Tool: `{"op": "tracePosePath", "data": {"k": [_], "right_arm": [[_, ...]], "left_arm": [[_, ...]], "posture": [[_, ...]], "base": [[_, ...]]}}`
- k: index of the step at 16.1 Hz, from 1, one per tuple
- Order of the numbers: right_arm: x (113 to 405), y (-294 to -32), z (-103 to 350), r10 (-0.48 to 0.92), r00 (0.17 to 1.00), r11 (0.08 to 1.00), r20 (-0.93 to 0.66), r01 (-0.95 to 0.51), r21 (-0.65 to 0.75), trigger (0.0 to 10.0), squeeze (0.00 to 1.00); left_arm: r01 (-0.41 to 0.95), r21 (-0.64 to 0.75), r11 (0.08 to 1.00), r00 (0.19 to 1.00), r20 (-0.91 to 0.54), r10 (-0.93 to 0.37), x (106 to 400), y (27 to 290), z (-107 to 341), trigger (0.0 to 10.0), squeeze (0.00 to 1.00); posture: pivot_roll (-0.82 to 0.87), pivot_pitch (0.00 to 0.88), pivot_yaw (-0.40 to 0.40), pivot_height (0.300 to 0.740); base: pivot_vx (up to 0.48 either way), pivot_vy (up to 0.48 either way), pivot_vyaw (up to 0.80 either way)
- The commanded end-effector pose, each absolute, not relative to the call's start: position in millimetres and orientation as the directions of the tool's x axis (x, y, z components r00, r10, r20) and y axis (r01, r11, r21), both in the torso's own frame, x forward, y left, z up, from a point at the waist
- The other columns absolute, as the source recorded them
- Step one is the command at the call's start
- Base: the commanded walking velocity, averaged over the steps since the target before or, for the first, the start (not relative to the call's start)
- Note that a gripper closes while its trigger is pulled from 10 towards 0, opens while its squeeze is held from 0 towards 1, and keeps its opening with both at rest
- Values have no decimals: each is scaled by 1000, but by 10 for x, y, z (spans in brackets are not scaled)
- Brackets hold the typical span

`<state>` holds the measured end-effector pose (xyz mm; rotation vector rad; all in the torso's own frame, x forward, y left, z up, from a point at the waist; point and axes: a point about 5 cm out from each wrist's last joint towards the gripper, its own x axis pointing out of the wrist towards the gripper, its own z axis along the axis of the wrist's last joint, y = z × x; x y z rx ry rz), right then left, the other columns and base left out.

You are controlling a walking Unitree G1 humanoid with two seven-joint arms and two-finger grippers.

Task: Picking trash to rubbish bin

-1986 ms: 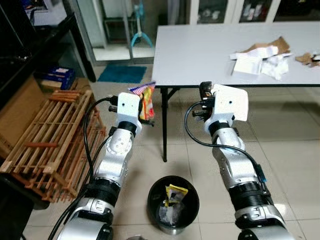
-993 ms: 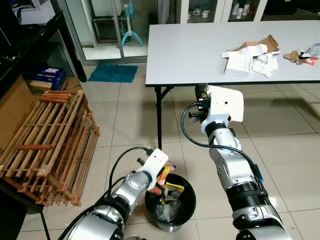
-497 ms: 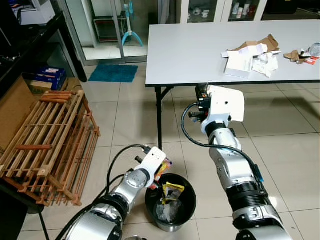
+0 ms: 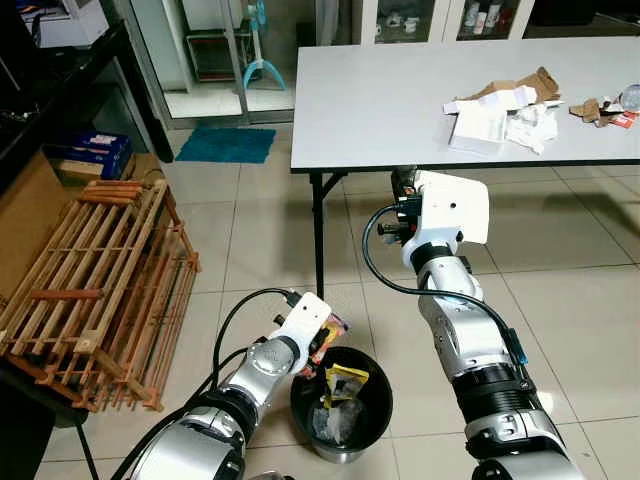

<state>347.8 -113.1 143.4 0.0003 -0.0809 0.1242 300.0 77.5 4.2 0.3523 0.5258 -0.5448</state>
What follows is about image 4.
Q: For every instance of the red yellow snack packet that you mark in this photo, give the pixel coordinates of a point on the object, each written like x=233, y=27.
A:
x=335, y=335

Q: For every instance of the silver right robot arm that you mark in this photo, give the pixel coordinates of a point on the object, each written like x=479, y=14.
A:
x=470, y=335

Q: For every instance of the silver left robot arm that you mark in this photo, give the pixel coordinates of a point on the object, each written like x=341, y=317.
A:
x=255, y=375

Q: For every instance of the black round rubbish bin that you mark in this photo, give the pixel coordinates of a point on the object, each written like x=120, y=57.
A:
x=372, y=420

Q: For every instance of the yellow black snack packet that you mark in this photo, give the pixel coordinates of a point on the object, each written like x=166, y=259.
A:
x=350, y=380

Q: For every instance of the clear plastic wrap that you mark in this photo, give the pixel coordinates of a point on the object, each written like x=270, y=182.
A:
x=335, y=422

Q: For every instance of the white foam tray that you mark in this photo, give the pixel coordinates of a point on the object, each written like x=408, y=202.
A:
x=478, y=130

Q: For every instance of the flattened white paper carton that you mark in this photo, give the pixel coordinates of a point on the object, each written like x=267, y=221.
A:
x=495, y=98

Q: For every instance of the crumpled white tissue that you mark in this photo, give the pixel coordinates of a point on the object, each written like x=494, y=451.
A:
x=530, y=128

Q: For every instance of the torn brown cardboard piece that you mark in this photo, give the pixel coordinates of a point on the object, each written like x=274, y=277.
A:
x=540, y=85

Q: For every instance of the white glass door cabinet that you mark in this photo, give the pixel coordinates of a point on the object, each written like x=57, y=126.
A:
x=440, y=18

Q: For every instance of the teal floor mat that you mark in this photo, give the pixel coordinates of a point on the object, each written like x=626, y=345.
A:
x=225, y=145

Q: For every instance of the blue white standing fan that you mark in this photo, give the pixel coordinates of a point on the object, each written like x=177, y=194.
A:
x=258, y=65

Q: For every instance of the small brown paper scrap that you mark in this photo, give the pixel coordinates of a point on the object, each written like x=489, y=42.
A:
x=592, y=110

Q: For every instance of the small red white packet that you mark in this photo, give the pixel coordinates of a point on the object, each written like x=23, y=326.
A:
x=622, y=120

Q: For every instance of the wooden slatted rack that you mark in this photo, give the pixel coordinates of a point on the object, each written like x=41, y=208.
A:
x=95, y=280

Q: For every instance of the clear plastic water bottle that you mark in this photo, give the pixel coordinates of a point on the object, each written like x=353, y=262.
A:
x=631, y=97

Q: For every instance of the blue cardboard box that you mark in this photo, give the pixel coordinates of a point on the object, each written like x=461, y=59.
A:
x=90, y=155

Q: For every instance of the large brown cardboard box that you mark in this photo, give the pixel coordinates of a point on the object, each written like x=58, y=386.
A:
x=25, y=225

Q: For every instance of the black desk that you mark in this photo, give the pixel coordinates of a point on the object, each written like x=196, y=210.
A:
x=60, y=85

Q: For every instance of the white printer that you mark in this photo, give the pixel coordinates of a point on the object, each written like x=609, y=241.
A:
x=70, y=22

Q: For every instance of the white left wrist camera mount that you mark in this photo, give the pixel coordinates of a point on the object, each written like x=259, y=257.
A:
x=303, y=320

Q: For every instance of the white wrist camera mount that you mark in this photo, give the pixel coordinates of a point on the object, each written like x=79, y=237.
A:
x=303, y=320
x=452, y=210

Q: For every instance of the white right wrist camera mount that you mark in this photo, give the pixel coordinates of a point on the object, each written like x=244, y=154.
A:
x=452, y=210

